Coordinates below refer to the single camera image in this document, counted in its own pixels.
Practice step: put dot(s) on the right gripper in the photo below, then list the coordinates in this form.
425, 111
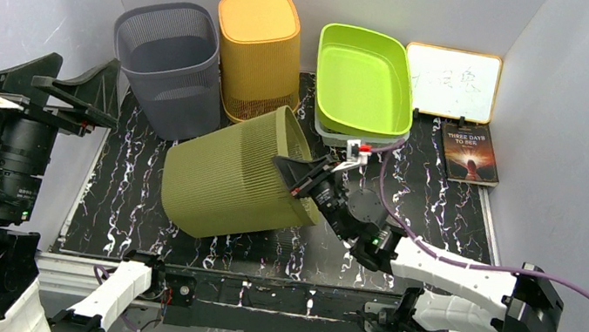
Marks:
302, 177

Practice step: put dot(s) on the grey slatted plastic basket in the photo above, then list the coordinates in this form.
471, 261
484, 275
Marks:
169, 54

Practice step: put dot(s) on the olive green slatted basket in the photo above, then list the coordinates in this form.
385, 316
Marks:
225, 182

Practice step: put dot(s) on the lime green plastic tub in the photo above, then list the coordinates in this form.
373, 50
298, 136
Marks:
363, 82

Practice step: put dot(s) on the orange slatted plastic basket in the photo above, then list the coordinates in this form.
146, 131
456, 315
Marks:
259, 56

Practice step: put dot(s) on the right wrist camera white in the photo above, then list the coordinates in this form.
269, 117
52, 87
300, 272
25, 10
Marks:
358, 154

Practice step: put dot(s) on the dark paperback book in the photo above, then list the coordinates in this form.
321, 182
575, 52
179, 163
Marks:
468, 153

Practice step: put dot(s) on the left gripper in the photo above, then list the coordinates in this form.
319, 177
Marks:
31, 83

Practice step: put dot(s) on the small whiteboard orange frame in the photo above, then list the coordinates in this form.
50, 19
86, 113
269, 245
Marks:
453, 84

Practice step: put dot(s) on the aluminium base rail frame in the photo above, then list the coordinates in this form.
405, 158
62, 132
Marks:
224, 302

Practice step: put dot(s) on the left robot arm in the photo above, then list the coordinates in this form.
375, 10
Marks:
25, 153

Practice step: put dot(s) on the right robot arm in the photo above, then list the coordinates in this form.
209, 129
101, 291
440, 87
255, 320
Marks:
470, 297

